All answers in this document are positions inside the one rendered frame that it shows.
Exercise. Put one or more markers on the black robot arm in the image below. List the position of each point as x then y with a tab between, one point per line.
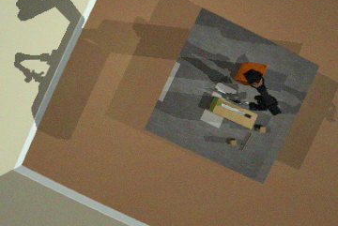
269	101

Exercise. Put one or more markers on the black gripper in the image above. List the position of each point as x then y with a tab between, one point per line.
255	107

